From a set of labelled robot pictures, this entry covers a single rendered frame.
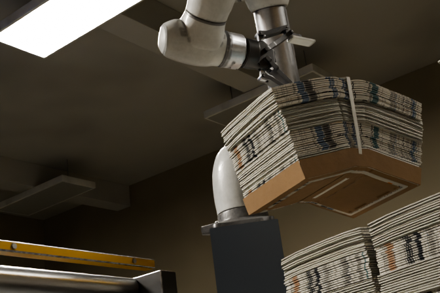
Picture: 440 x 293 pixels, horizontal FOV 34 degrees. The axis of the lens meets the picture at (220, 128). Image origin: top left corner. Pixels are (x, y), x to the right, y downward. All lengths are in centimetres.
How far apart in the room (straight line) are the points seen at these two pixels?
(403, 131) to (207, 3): 55
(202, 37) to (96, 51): 595
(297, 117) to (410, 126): 31
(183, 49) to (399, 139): 55
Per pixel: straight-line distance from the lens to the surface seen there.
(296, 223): 959
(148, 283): 161
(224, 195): 215
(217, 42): 171
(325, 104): 166
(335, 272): 163
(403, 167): 172
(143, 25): 654
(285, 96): 162
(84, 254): 144
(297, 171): 157
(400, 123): 176
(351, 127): 168
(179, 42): 169
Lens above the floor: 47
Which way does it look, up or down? 22 degrees up
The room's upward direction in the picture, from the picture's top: 8 degrees counter-clockwise
